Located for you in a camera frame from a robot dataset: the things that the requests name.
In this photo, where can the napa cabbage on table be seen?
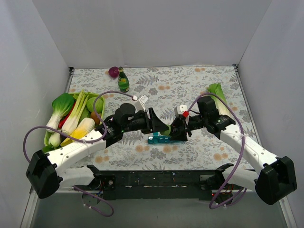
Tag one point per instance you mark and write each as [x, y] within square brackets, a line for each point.
[216, 89]

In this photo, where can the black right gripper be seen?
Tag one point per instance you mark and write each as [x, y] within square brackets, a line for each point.
[183, 129]

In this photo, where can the green pill bottle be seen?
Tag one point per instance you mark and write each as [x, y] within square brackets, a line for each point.
[166, 132]

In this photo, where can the green plastic basket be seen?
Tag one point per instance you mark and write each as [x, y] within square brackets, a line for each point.
[85, 112]

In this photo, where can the red chili pepper toy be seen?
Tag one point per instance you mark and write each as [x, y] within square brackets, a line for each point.
[63, 120]

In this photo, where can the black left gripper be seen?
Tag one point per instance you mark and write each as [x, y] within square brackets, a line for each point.
[150, 120]

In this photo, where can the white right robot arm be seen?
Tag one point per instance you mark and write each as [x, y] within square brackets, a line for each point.
[272, 177]

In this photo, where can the bok choy toy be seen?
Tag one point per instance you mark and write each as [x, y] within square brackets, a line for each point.
[61, 107]

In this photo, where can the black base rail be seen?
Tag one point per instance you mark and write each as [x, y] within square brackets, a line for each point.
[180, 184]

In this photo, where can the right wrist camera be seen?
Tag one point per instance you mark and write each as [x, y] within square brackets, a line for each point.
[181, 111]

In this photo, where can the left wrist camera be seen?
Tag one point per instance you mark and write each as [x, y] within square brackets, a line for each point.
[140, 103]

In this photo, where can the brown mushroom toy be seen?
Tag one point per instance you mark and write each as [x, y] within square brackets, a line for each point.
[96, 118]

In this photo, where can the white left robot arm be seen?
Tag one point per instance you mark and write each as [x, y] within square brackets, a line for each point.
[43, 170]

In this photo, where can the teal weekly pill organizer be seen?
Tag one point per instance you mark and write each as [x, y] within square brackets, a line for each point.
[160, 139]

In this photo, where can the round green cabbage toy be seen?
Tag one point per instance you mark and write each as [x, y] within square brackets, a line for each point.
[93, 104]

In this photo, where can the yellow white cabbage toy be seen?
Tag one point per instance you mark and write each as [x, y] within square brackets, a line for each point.
[83, 128]

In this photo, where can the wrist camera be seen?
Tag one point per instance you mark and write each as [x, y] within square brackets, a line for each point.
[140, 103]
[181, 111]

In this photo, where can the green glass bottle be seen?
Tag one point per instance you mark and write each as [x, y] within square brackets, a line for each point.
[123, 82]

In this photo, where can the red onion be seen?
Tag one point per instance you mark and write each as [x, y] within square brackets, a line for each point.
[113, 72]

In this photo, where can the celery stalks toy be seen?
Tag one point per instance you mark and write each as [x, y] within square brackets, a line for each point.
[72, 121]

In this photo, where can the small white green vegetable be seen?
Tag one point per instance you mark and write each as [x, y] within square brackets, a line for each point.
[55, 140]

